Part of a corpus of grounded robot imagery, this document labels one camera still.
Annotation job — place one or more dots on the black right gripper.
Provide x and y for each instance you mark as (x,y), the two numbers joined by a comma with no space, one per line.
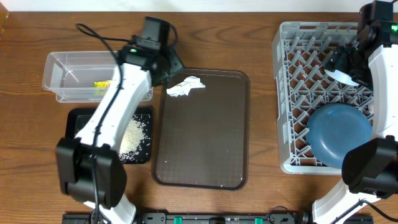
(339,60)

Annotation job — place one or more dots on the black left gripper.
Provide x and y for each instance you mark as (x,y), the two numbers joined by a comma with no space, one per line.
(178,65)

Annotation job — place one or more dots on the light blue bowl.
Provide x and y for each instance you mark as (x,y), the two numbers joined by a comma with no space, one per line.
(341,77)

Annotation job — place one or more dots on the yellow snack wrapper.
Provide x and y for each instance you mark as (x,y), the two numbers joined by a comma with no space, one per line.
(101,87)

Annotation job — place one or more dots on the dark blue plate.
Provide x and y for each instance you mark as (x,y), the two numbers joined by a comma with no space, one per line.
(334,130)

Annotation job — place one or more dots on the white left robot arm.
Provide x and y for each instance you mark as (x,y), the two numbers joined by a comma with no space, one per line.
(89,168)

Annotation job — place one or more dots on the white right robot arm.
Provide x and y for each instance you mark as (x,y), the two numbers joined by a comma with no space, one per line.
(369,171)

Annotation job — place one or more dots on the grey dishwasher rack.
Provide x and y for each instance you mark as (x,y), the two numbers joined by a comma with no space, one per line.
(299,52)

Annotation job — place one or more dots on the crumpled white tissue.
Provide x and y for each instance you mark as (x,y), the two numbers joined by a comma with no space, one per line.
(183,88)

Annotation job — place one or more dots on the brown serving tray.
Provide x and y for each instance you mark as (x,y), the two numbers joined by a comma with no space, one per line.
(203,137)

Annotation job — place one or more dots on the clear plastic bin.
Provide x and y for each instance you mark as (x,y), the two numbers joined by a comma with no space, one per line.
(73,74)

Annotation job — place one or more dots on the pile of rice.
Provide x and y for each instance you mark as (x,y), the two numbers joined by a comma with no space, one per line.
(136,144)

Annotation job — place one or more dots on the black plastic tray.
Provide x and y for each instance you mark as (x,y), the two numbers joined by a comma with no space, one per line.
(78,117)

